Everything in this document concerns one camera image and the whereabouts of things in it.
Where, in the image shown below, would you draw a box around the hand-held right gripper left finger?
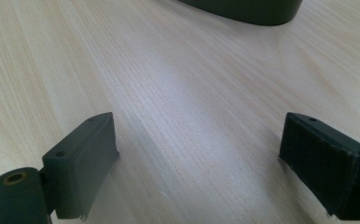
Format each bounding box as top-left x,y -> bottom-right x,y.
41,112 -> 120,220

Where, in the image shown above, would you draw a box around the dark green round container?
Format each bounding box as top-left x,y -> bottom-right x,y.
177,0 -> 304,27

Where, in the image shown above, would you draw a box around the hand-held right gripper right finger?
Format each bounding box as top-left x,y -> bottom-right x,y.
278,112 -> 360,221

